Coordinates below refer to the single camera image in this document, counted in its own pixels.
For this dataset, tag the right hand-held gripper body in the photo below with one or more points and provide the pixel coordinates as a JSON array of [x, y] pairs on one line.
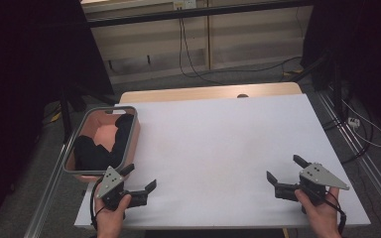
[[317, 175]]

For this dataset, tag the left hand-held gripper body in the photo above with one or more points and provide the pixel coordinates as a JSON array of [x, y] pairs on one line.
[[110, 181]]

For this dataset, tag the black knit vest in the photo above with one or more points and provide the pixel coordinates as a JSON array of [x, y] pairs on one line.
[[89, 155]]

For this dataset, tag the pink basket with grey rim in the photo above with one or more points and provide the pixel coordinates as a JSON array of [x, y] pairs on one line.
[[104, 132]]

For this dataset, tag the person's left hand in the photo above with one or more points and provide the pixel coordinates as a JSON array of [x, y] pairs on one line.
[[110, 223]]

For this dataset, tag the person's right hand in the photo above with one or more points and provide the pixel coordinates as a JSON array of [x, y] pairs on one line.
[[324, 218]]

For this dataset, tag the white power strip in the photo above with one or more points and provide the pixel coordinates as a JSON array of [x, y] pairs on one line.
[[354, 122]]

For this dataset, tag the black metal stand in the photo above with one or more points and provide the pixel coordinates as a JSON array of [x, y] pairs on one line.
[[336, 89]]

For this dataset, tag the black tripod stand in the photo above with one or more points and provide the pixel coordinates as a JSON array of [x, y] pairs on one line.
[[65, 112]]

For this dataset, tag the dark table grommet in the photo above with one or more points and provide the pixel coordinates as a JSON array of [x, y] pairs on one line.
[[242, 96]]

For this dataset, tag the black curtain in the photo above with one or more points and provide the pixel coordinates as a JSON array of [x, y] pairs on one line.
[[20, 66], [370, 49]]

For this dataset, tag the beige cabinet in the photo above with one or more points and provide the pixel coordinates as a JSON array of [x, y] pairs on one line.
[[254, 36]]

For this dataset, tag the black horizontal bar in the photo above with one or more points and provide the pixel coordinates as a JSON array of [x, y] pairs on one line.
[[191, 13]]

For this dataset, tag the aluminium rail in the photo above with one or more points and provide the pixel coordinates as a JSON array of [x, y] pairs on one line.
[[377, 185], [46, 195]]

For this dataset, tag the white wall socket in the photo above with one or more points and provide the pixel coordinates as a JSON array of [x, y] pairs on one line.
[[185, 4]]

